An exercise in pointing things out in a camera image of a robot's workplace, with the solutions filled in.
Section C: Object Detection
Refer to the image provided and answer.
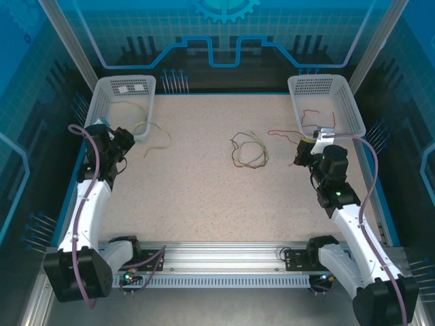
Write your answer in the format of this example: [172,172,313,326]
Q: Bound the white perforated plastic basket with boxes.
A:
[84,75,157,143]
[288,73,367,137]

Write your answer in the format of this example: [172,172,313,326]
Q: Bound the aluminium frame post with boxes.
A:
[348,0,411,91]
[37,0,100,90]

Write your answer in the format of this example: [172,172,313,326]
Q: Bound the black mounting plate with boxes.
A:
[284,249,319,272]
[140,249,164,272]

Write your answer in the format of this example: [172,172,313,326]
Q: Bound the yellow green cable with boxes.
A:
[133,121,172,158]

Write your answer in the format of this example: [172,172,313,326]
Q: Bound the slotted grey cable duct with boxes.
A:
[111,273,321,290]

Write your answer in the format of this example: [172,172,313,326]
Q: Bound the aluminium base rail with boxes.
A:
[98,240,349,273]

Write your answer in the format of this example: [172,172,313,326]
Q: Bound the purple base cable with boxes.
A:
[128,244,167,273]

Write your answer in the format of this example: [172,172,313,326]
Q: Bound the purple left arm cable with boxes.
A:
[68,124,103,309]

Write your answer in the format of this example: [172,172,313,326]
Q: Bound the thin green cable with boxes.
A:
[109,100,148,124]

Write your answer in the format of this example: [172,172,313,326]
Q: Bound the tangled wire bundle centre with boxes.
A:
[229,132,270,168]

